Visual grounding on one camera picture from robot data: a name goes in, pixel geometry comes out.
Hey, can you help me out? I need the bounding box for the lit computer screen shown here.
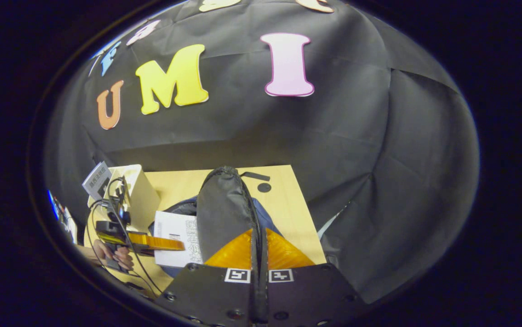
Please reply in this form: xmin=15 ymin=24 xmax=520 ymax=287
xmin=47 ymin=190 xmax=78 ymax=244

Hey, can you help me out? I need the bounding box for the black backdrop cloth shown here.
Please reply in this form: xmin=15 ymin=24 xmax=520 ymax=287
xmin=45 ymin=0 xmax=479 ymax=305

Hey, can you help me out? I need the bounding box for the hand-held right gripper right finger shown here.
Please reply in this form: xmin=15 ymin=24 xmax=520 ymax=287
xmin=259 ymin=228 xmax=371 ymax=327

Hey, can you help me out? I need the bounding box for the white bookshelf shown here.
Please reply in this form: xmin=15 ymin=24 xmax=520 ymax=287
xmin=87 ymin=164 xmax=161 ymax=232

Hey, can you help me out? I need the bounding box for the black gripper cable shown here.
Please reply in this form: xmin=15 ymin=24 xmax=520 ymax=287
xmin=85 ymin=177 xmax=162 ymax=297

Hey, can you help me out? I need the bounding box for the blue schoolbag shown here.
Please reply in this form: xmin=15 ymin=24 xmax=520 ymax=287
xmin=148 ymin=166 xmax=284 ymax=277

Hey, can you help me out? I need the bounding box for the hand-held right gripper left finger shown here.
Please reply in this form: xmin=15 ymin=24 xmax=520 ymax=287
xmin=155 ymin=228 xmax=261 ymax=327

